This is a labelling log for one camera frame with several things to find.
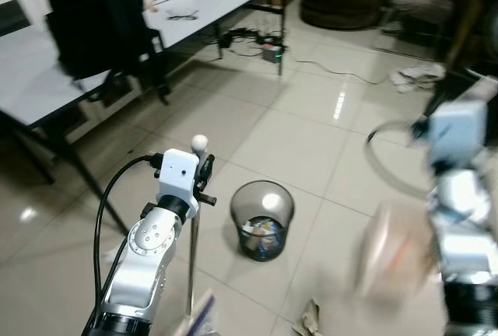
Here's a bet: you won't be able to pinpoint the metal-handled broom with white knob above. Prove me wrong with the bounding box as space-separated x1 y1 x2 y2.
181 134 219 336

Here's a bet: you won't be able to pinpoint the pink brown dustpan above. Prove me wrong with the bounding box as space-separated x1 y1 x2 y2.
356 202 438 299

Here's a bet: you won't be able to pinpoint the grey translucent waste bin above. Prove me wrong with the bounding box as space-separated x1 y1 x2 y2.
230 180 296 263

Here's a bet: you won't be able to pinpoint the black eyeglasses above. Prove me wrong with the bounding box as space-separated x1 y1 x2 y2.
165 9 200 23

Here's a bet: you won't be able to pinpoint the white table with black legs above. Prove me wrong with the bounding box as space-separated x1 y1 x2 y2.
0 0 301 232

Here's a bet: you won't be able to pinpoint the crumpled brown paper scrap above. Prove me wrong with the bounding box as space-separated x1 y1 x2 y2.
293 298 327 336

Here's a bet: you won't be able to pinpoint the person in black jacket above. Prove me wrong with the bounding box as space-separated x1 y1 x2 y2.
45 0 170 106

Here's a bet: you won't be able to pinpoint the brown round armchair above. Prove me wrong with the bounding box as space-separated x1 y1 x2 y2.
300 0 388 30

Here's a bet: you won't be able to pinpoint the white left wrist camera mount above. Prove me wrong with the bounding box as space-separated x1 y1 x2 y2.
155 149 202 205

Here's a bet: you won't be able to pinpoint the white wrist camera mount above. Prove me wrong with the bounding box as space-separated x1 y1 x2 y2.
428 100 491 169
155 149 202 205

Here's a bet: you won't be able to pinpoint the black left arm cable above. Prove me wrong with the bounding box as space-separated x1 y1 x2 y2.
93 152 164 320

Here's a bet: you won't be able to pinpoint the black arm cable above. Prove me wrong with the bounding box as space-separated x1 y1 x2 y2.
365 117 431 197
93 152 164 320

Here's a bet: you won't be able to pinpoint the black power strip with cables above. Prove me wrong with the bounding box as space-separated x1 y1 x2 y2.
220 28 286 64

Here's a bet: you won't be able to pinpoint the thin black floor cable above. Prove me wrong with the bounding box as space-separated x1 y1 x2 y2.
282 54 391 86

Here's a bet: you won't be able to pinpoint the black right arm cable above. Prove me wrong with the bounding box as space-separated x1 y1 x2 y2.
365 117 431 197

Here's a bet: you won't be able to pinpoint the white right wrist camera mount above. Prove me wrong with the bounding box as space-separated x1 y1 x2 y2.
428 100 491 169

